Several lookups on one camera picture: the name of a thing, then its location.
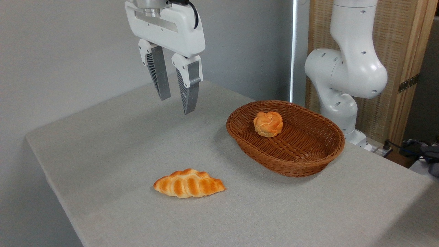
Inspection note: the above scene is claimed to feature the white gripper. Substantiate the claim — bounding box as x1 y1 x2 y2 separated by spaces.
124 1 206 115

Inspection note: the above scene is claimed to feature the long braided bread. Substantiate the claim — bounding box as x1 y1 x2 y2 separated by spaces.
153 168 226 199

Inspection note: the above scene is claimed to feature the round bread roll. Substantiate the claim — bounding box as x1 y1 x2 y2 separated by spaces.
253 111 284 138

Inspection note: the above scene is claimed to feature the brown wicker basket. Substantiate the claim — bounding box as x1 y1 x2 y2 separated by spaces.
226 100 345 178

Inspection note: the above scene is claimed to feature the grey fabric tablecloth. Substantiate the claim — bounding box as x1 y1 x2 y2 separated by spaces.
26 80 439 247

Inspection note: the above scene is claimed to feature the white power strip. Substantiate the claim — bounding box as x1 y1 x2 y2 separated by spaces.
370 144 392 157

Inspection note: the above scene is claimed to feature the wooden rattan folding screen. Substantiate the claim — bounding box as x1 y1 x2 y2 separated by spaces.
305 0 439 148

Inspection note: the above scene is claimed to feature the dark metal hinge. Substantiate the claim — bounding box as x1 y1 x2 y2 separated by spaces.
398 74 419 94

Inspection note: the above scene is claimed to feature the dark grey bag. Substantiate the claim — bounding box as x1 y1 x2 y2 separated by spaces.
401 139 439 178

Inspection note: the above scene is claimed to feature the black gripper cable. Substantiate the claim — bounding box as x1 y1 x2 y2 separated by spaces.
170 0 199 30

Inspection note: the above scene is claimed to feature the black plug with cable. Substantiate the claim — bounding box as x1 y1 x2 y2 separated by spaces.
383 139 412 153

